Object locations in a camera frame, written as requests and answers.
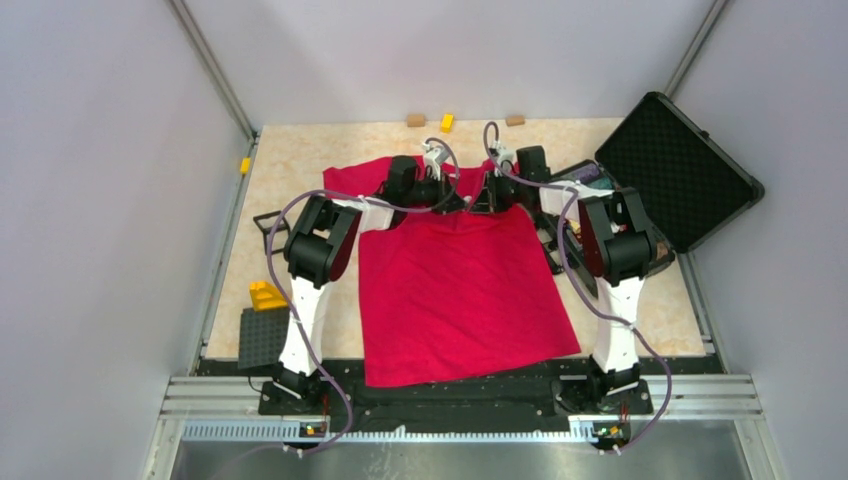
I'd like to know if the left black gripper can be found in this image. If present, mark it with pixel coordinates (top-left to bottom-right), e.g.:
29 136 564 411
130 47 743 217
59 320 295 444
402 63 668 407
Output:
404 170 469 215

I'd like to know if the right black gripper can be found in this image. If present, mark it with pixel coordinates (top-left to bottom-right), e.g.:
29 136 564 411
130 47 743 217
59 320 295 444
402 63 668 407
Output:
468 171 528 215

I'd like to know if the red t-shirt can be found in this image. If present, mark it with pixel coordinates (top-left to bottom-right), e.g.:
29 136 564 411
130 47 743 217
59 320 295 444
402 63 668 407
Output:
322 156 583 390

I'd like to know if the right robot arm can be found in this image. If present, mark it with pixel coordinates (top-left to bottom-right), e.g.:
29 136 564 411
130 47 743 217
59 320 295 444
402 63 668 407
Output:
473 143 657 412

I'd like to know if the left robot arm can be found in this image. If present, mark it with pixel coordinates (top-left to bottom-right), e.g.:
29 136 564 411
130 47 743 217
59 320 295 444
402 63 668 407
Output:
273 150 466 414

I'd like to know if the right tan wooden block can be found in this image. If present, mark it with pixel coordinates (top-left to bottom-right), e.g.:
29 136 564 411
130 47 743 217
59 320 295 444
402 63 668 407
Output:
504 115 526 127

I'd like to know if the tan wooden block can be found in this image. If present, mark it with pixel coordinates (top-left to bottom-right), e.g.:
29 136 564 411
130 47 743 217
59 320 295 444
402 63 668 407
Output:
504 115 526 127
405 113 427 128

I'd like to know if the yellow small block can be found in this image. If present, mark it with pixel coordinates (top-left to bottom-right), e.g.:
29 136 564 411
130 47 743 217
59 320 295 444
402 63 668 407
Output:
439 113 455 133

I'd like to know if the left tan wooden block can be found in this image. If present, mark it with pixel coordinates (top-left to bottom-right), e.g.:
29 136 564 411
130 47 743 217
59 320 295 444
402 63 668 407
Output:
405 113 427 128

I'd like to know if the small black framed box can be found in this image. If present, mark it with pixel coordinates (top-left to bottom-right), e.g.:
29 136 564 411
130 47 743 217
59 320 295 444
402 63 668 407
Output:
252 210 291 255

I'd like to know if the black case with chips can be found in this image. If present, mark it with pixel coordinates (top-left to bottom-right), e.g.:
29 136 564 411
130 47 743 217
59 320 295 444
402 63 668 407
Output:
517 92 765 275

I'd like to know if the yellow wedge block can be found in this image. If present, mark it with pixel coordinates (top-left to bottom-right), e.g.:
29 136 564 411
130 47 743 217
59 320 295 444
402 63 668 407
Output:
248 281 288 312

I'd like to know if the dark grey studded baseplate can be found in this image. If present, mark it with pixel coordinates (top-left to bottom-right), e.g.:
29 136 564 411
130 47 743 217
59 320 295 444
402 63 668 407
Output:
238 307 289 369

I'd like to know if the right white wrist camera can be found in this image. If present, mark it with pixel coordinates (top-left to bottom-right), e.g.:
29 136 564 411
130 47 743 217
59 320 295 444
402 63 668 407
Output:
489 144 515 176

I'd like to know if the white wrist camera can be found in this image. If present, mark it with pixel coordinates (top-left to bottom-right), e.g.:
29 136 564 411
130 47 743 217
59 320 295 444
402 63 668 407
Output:
422 142 450 180
489 144 515 176

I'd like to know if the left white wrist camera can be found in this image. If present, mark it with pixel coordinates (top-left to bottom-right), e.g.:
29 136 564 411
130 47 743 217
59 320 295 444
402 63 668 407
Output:
422 142 450 180

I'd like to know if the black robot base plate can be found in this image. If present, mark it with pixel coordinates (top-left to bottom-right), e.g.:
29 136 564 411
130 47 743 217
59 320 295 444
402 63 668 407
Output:
254 356 727 439

